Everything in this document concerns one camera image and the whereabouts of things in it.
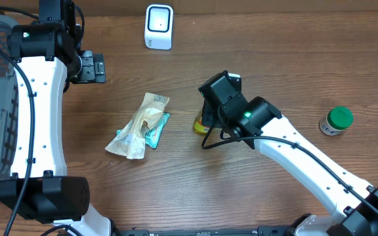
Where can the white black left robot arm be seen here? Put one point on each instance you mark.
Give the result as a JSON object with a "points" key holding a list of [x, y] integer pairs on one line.
{"points": [[47, 58]]}

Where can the green lid jar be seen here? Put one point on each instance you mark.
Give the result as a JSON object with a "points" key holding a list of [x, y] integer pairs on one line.
{"points": [[336, 120]]}

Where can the yellow oil bottle silver cap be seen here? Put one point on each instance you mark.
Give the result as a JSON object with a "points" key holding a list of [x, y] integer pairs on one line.
{"points": [[198, 127]]}

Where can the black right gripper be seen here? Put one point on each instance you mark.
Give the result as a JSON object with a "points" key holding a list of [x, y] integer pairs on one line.
{"points": [[210, 117]]}

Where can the brown snack package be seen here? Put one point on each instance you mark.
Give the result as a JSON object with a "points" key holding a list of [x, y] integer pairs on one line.
{"points": [[130, 142]]}

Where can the white black barcode scanner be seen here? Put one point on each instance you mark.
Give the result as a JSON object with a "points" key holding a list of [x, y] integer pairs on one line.
{"points": [[158, 27]]}

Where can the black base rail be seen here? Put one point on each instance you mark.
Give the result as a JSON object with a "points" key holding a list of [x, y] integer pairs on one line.
{"points": [[260, 231]]}

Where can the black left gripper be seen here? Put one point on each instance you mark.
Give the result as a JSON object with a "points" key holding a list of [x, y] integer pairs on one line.
{"points": [[88, 66]]}

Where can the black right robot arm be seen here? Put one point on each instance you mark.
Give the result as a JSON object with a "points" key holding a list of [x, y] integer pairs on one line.
{"points": [[351, 202]]}

